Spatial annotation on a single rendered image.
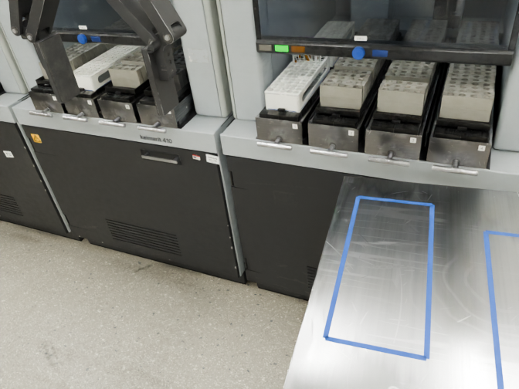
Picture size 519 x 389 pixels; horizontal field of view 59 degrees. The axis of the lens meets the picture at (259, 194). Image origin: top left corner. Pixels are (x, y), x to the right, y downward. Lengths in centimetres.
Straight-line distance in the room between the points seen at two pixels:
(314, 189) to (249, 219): 29
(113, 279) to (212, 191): 74
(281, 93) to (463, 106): 45
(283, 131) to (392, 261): 58
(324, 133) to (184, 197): 60
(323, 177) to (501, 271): 62
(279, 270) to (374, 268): 87
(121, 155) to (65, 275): 74
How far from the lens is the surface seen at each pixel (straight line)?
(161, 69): 47
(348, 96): 125
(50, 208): 218
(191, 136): 143
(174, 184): 159
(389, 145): 120
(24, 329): 207
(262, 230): 153
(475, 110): 122
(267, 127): 128
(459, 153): 119
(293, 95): 125
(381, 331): 72
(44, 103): 178
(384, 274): 79
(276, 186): 138
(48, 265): 229
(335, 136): 122
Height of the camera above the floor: 140
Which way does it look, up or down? 37 degrees down
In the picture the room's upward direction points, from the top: 7 degrees counter-clockwise
